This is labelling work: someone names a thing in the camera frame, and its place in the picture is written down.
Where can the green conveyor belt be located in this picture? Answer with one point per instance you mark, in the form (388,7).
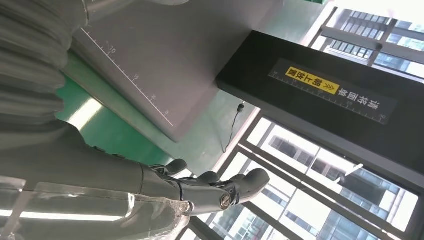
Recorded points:
(116,139)

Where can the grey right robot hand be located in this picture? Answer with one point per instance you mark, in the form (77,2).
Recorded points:
(82,172)

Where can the dark ruler label strip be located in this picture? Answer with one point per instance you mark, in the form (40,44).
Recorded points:
(364,106)

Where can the clear plastic right hand cover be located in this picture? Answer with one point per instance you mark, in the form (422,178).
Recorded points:
(99,212)

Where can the ribbed grey right arm sleeve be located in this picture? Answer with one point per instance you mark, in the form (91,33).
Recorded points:
(30,66)

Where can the black scanner housing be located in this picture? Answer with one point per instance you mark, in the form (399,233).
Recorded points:
(258,66)

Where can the yellow warning label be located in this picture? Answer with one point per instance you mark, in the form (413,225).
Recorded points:
(311,80)

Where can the grey window frame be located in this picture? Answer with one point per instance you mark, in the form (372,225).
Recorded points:
(364,41)

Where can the grey ruled weighing plate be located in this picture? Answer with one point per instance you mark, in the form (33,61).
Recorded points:
(182,66)

